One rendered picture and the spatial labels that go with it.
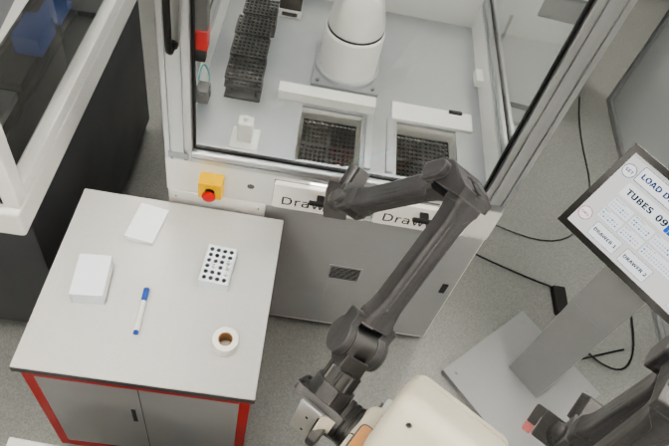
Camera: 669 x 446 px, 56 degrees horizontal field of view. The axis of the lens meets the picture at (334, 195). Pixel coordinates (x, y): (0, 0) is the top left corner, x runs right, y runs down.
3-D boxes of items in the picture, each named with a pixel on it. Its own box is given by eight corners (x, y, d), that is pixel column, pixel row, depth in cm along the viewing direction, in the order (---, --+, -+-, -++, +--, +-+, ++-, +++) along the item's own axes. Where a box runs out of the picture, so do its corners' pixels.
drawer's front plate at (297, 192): (363, 221, 195) (370, 199, 187) (271, 206, 193) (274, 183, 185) (363, 216, 197) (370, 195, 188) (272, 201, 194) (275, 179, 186)
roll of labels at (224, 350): (215, 331, 172) (215, 324, 168) (240, 335, 172) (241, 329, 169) (208, 354, 167) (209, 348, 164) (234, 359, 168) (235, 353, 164)
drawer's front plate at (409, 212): (461, 236, 198) (472, 216, 189) (371, 222, 196) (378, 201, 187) (461, 232, 199) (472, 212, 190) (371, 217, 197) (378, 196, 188)
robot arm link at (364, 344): (334, 374, 118) (354, 386, 121) (364, 331, 118) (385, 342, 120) (319, 351, 127) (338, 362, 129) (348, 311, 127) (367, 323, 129)
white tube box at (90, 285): (105, 305, 171) (102, 296, 167) (71, 303, 170) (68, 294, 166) (113, 265, 179) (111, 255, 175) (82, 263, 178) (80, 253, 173)
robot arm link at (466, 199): (474, 167, 116) (509, 196, 120) (441, 151, 128) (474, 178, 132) (332, 358, 118) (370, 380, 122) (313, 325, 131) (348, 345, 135)
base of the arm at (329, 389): (292, 386, 119) (341, 428, 116) (317, 351, 119) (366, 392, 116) (305, 379, 128) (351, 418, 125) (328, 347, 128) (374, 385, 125)
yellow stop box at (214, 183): (221, 202, 188) (221, 187, 183) (197, 198, 188) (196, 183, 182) (224, 189, 192) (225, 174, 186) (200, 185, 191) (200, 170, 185)
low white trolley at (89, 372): (241, 476, 221) (255, 400, 162) (62, 453, 216) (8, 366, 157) (265, 326, 257) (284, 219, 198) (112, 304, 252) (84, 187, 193)
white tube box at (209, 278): (226, 292, 179) (227, 286, 176) (197, 286, 179) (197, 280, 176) (236, 256, 187) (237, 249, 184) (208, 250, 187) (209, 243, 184)
